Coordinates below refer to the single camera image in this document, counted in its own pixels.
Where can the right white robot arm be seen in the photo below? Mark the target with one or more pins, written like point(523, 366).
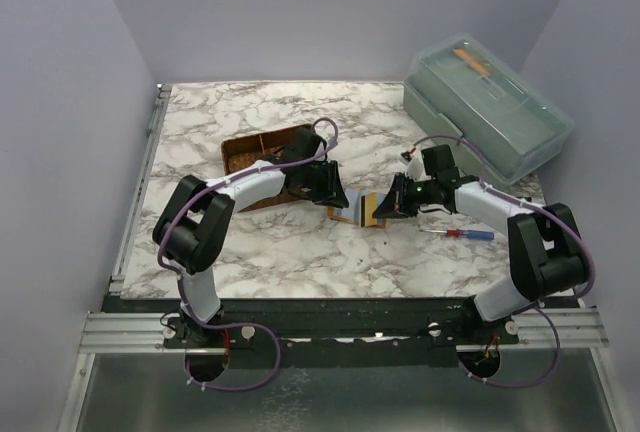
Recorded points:
point(546, 253)

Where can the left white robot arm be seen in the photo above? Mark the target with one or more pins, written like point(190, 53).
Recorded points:
point(192, 228)

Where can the red blue screwdriver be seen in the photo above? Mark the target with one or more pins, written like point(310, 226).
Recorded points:
point(476, 235)

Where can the orange tool inside toolbox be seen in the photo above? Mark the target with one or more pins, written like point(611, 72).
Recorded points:
point(472, 62)

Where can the clear lid plastic toolbox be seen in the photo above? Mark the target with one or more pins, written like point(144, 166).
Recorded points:
point(510, 128)

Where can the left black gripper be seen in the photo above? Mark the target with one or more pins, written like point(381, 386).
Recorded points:
point(332, 193)

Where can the yellow leather card holder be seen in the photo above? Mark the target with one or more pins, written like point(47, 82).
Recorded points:
point(347, 214)

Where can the gold credit card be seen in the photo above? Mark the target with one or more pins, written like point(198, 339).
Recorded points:
point(368, 203)

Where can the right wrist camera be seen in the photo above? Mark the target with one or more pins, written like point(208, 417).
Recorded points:
point(413, 165)

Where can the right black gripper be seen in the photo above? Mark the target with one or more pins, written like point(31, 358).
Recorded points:
point(396, 205)

